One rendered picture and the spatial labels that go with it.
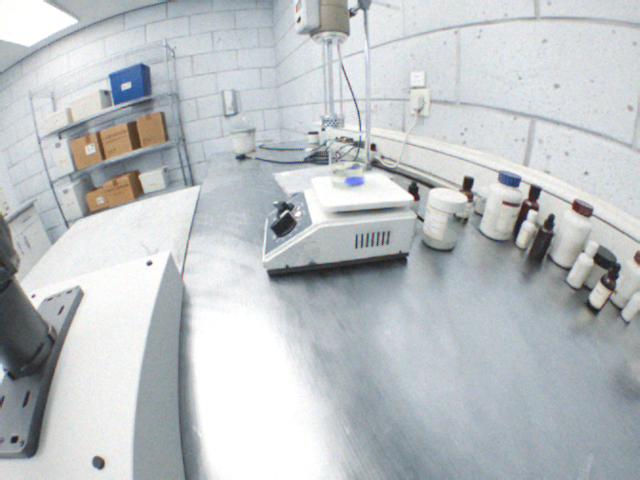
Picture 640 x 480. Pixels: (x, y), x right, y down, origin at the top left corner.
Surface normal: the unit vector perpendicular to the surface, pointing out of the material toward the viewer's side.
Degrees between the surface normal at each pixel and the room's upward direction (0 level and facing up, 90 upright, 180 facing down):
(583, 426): 0
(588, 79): 90
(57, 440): 3
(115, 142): 91
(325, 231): 90
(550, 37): 90
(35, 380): 3
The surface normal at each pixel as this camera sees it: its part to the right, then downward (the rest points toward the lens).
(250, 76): 0.37, 0.47
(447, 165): -0.93, 0.22
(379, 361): -0.04, -0.86
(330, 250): 0.15, 0.51
